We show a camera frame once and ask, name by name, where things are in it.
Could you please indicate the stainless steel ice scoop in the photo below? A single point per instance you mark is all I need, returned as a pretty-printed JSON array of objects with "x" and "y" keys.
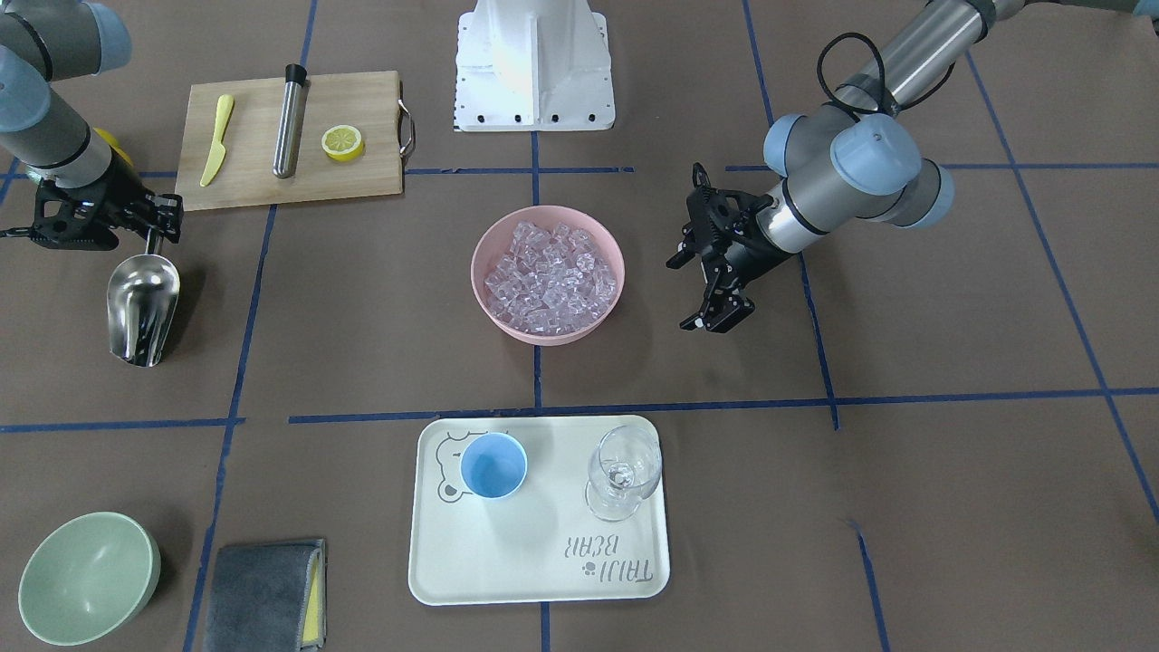
[{"x": 141, "y": 301}]

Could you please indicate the grey and yellow folded cloth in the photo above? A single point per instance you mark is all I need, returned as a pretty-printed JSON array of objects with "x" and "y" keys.
[{"x": 268, "y": 597}]

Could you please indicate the half lemon slice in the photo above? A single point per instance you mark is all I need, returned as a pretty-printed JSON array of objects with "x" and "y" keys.
[{"x": 343, "y": 143}]

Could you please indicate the wooden cutting board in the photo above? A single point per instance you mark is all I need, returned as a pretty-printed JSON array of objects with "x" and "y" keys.
[{"x": 369, "y": 101}]

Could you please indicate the pile of clear ice cubes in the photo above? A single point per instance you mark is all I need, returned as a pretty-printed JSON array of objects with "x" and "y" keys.
[{"x": 550, "y": 276}]

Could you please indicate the cream bear serving tray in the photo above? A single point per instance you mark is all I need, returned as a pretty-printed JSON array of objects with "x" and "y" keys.
[{"x": 541, "y": 542}]

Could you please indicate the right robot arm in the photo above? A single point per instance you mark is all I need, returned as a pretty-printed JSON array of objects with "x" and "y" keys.
[{"x": 43, "y": 42}]

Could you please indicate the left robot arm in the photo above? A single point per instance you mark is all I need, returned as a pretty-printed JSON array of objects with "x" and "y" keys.
[{"x": 850, "y": 160}]

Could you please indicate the steel cylinder muddler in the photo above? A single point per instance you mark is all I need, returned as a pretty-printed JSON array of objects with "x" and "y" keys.
[{"x": 289, "y": 134}]

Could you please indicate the clear wine glass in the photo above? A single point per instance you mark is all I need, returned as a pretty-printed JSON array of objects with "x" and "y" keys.
[{"x": 623, "y": 471}]

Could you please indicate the light blue cup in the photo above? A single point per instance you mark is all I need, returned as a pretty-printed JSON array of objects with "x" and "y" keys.
[{"x": 493, "y": 465}]

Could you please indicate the yellow plastic knife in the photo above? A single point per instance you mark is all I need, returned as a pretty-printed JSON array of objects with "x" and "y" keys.
[{"x": 216, "y": 155}]

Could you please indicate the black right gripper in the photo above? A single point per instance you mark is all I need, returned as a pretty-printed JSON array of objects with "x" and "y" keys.
[{"x": 120, "y": 196}]

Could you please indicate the pink bowl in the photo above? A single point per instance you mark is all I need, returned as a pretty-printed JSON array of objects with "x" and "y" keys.
[{"x": 493, "y": 312}]

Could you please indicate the green ceramic bowl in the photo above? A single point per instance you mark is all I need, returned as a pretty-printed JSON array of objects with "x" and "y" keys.
[{"x": 87, "y": 578}]

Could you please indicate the yellow lemon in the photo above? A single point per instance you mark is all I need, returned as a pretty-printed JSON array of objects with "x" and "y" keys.
[{"x": 114, "y": 144}]

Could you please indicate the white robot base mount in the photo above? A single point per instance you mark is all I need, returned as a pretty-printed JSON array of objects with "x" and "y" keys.
[{"x": 525, "y": 66}]

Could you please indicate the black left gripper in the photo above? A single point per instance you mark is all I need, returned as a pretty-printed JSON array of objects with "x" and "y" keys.
[{"x": 754, "y": 256}]

